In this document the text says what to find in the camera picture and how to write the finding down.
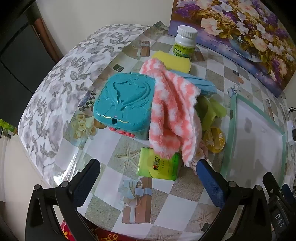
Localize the dark cabinet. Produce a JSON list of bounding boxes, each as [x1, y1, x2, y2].
[[0, 0, 62, 126]]

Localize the green tissue pack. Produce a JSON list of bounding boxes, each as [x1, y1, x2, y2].
[[137, 148, 181, 181]]

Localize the patterned plastic table cover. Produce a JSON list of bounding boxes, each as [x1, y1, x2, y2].
[[50, 22, 292, 240]]

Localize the teal plastic toy box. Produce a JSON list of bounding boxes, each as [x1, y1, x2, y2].
[[93, 73, 155, 141]]

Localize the floral painting canvas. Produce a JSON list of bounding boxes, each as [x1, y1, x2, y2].
[[169, 1, 295, 97]]

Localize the yellow sponge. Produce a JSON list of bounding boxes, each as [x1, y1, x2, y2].
[[152, 51, 191, 74]]

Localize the white green pill bottle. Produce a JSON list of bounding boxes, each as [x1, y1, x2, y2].
[[173, 25, 198, 59]]

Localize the grey floral tablecloth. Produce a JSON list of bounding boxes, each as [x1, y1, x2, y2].
[[18, 24, 149, 184]]

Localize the white tray teal rim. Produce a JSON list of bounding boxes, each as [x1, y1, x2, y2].
[[220, 94, 287, 187]]

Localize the white power strip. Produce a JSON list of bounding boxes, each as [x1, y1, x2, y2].
[[287, 120, 296, 146]]

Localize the green microfiber cloth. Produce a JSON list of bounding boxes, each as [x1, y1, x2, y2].
[[195, 96, 227, 131]]

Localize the yellow round pouch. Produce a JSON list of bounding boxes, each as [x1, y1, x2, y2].
[[203, 127, 226, 154]]

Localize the pink white zigzag towel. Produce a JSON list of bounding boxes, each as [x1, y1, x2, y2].
[[140, 58, 202, 167]]

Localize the blue face masks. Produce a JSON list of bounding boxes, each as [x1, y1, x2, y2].
[[172, 70, 217, 96]]

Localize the pink floral cloth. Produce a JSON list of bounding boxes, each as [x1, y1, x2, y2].
[[190, 140, 213, 175]]

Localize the red floral cushion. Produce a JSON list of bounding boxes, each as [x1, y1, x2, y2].
[[60, 221, 134, 241]]

